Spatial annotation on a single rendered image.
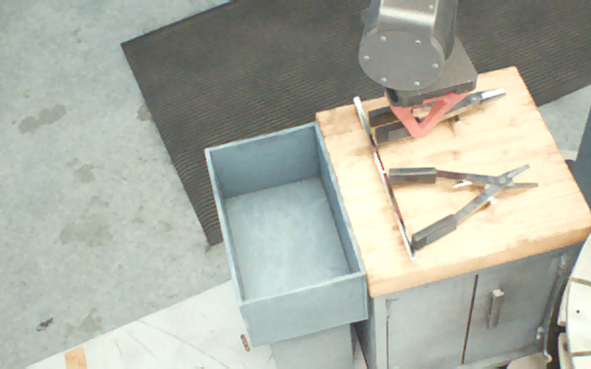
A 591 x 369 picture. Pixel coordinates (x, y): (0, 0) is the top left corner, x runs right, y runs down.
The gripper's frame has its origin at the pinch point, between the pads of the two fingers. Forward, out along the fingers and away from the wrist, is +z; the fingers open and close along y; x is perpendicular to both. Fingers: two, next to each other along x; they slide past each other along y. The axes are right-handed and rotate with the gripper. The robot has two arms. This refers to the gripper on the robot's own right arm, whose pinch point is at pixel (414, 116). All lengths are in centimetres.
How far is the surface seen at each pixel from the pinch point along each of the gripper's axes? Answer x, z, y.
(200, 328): -24.5, 32.0, -2.2
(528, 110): 11.2, 2.9, 0.5
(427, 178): -1.0, 0.7, 6.2
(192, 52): -16, 109, -125
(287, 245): -13.2, 11.3, 2.5
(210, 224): -22, 109, -68
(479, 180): 3.0, 0.5, 7.9
